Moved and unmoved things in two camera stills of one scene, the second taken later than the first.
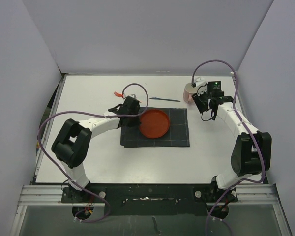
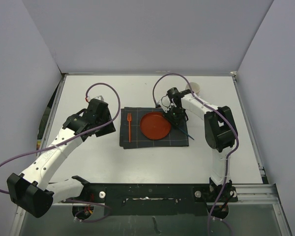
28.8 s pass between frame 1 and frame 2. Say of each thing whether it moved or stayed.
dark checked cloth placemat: stayed
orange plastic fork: moved
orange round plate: stayed
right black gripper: moved
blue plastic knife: moved
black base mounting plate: stayed
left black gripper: moved
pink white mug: stayed
